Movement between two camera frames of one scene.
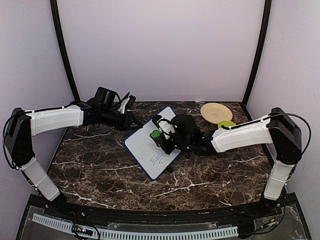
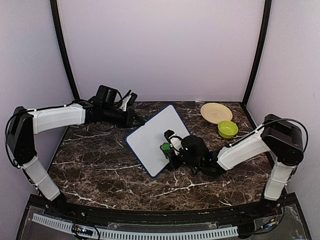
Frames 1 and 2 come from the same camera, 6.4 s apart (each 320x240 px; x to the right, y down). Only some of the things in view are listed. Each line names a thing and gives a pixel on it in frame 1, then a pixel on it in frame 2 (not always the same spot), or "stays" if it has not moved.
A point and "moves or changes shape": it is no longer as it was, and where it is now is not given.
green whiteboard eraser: (155, 134) moves or changes shape
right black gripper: (168, 149) -> (175, 164)
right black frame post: (260, 54) stays
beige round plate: (215, 112) stays
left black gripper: (127, 123) stays
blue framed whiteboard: (147, 150) stays
